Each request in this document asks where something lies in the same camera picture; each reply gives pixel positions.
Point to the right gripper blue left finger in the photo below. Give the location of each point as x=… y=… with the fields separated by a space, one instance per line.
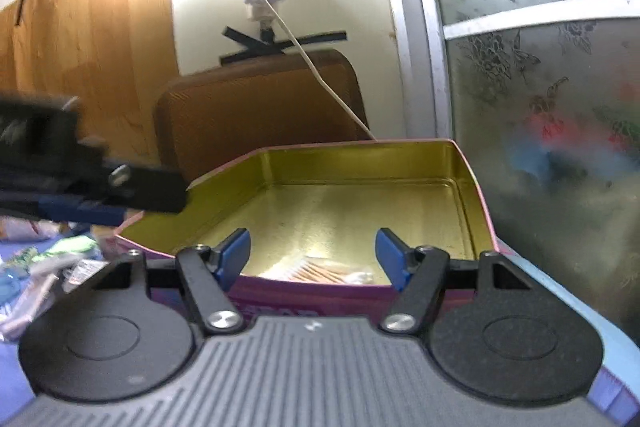
x=206 y=275

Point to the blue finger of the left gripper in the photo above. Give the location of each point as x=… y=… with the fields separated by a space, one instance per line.
x=90 y=188

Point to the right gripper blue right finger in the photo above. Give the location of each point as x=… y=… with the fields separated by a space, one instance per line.
x=418 y=274

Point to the green patterned tissue pack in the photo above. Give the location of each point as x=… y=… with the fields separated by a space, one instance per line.
x=65 y=253

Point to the blue patterned tablecloth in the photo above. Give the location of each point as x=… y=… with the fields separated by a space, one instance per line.
x=615 y=391

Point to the pink gold metal tin box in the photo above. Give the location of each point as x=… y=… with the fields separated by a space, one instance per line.
x=324 y=201

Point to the snack packet in tin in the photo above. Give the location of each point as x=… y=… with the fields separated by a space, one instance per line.
x=325 y=271

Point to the wooden cabinet panel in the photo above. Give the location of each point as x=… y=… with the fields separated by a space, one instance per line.
x=116 y=56

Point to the brown chair backrest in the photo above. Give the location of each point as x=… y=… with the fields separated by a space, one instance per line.
x=204 y=120

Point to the frosted glass sliding door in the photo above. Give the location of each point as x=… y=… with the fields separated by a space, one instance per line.
x=543 y=98

